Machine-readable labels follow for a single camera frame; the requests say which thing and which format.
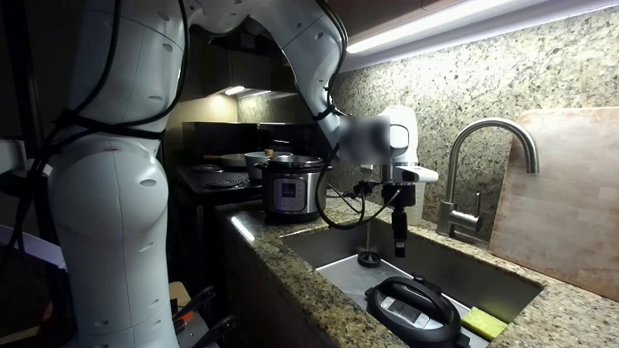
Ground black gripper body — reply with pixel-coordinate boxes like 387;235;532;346
381;181;418;212

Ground black rice cooker lid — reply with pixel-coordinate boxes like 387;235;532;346
364;274;474;348

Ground black sink drain stopper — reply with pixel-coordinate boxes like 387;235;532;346
356;245;383;268

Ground stainless steel sink basin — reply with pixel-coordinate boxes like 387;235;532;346
281;216;548;348

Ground stainless steel rice cooker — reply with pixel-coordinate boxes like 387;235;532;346
259;150;329;224

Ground white soap bottle black cap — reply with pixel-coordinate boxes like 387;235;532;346
408;183;430;228

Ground brushed steel gooseneck faucet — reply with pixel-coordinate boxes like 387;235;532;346
435;117;542;241

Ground yellow sponge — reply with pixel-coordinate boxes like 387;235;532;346
461;305;511;342

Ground wooden cutting board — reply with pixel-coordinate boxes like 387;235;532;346
488;106;619;303

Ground black stove top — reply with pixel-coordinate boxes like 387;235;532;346
172;150;267;204

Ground under-cabinet light strip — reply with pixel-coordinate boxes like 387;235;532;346
344;0;619;57

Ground dark frying pan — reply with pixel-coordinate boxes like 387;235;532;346
192;162;252;193

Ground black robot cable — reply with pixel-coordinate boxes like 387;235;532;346
314;83;403;231

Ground black handled tools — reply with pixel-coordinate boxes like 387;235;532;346
168;284;238;348

